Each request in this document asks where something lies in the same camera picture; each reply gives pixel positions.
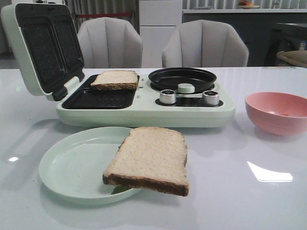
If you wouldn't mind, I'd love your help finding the right silver knob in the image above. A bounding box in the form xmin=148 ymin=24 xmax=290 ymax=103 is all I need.
xmin=202 ymin=91 xmax=220 ymax=106

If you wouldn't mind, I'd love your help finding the black washing machine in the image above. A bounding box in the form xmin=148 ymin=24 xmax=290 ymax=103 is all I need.
xmin=264 ymin=23 xmax=307 ymax=66

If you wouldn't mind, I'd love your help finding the left silver knob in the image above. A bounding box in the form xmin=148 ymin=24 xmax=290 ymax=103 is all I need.
xmin=159 ymin=89 xmax=177 ymax=104

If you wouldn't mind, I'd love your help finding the right beige chair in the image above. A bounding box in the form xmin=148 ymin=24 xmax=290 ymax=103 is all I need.
xmin=162 ymin=20 xmax=249 ymax=68

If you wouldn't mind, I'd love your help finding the grey curtain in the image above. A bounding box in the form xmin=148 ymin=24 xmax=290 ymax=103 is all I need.
xmin=66 ymin=0 xmax=140 ymax=32

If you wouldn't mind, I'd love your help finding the beige sofa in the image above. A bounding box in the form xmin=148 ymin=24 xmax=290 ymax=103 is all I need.
xmin=276 ymin=50 xmax=307 ymax=68

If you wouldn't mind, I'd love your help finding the white refrigerator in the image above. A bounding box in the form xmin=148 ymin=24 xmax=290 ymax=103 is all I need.
xmin=139 ymin=0 xmax=182 ymax=68

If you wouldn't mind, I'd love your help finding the green round plate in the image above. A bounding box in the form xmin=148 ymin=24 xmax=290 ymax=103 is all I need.
xmin=39 ymin=127 xmax=140 ymax=206

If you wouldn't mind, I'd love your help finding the green breakfast maker base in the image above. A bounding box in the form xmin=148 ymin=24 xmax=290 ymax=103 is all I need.
xmin=57 ymin=74 xmax=236 ymax=127

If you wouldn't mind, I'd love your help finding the bread slice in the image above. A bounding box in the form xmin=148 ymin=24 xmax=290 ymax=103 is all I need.
xmin=103 ymin=127 xmax=189 ymax=196
xmin=91 ymin=70 xmax=138 ymax=90

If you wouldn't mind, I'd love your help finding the green breakfast maker lid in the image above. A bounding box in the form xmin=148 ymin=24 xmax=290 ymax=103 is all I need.
xmin=0 ymin=3 xmax=84 ymax=101

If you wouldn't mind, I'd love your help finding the left beige chair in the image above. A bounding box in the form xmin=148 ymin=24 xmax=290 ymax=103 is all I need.
xmin=77 ymin=17 xmax=143 ymax=69

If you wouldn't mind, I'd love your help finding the black round frying pan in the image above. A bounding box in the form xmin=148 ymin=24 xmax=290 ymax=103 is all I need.
xmin=148 ymin=67 xmax=217 ymax=94

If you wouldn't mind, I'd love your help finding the red barrier belt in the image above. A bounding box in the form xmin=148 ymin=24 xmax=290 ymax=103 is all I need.
xmin=75 ymin=11 xmax=133 ymax=18

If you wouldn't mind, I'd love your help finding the beige chair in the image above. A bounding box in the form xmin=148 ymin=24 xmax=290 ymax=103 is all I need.
xmin=162 ymin=20 xmax=249 ymax=68
xmin=77 ymin=17 xmax=143 ymax=69

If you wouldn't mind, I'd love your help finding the pink bowl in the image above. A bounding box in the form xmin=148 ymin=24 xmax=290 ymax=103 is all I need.
xmin=245 ymin=92 xmax=307 ymax=136

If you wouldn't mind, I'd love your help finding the silver knob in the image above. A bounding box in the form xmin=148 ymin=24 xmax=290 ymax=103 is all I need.
xmin=159 ymin=89 xmax=177 ymax=104
xmin=202 ymin=91 xmax=220 ymax=106

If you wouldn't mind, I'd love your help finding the dark kitchen counter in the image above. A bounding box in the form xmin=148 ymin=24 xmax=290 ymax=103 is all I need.
xmin=182 ymin=9 xmax=307 ymax=67

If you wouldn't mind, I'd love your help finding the fruit plate on counter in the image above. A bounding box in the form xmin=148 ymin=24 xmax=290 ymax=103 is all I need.
xmin=237 ymin=0 xmax=259 ymax=9

